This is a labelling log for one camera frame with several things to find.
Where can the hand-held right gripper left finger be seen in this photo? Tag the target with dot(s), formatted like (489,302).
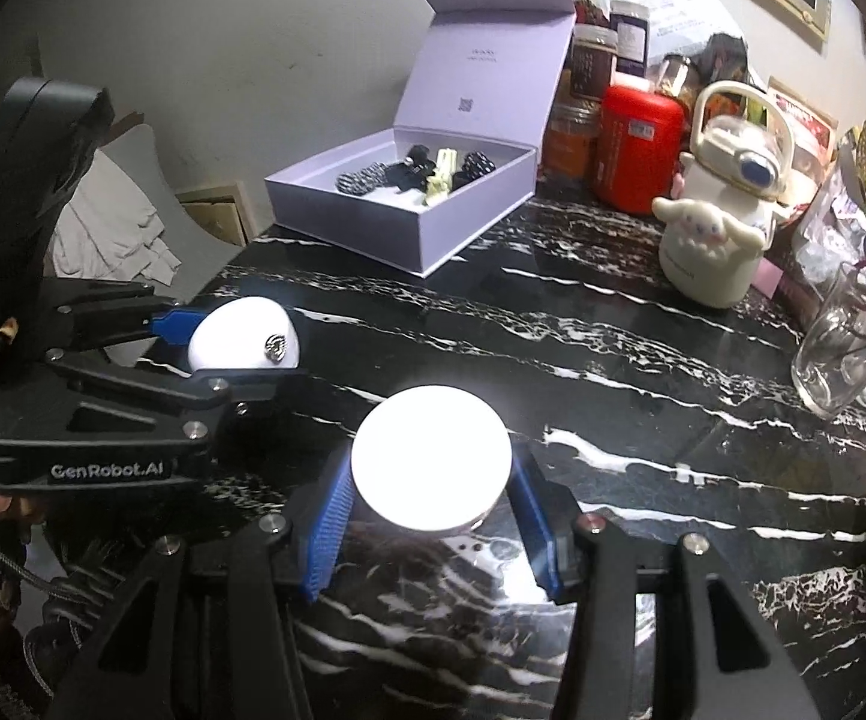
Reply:
(328,532)

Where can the white round case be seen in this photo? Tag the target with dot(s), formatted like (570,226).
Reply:
(433,457)

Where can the wooden panel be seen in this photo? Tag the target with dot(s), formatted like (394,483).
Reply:
(219,214)

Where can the cream claw hair clip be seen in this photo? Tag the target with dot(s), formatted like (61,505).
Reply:
(440,176)

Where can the red snack bag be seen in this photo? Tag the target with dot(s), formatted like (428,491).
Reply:
(808,120)

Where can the lavender gift box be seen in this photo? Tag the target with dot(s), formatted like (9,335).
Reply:
(478,67)

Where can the white domed case lid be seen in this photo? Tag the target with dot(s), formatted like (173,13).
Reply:
(238,330)

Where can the red canister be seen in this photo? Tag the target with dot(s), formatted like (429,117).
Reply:
(639,150)

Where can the printed paper sheet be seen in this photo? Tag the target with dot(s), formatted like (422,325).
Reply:
(684,11)

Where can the blue label jar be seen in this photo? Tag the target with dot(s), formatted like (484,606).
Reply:
(630,41)

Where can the jar of red dried fruit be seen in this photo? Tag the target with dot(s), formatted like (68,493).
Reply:
(588,6)

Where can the grey chair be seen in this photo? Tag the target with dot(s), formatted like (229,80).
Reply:
(193,240)

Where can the black claw hair clip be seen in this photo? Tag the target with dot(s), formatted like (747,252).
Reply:
(414,161)

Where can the orange label jar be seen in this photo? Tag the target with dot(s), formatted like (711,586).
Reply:
(569,142)

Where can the small pink box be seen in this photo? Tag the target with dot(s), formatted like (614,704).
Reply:
(769,277)

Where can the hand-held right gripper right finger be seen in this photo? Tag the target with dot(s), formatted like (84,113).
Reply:
(542,532)

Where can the dark snack bag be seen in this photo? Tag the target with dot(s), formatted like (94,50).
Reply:
(725,60)

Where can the clear plastic bag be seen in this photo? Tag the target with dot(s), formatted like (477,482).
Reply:
(830,225)

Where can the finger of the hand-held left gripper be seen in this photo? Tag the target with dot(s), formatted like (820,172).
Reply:
(253,386)
(170,322)

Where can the small nut jar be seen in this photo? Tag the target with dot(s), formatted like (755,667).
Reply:
(674,79)

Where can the gingham hair bow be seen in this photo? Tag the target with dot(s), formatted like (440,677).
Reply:
(358,180)

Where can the white cartoon water bottle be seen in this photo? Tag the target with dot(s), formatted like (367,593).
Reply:
(710,255)

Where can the white cloth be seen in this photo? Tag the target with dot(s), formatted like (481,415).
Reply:
(103,225)

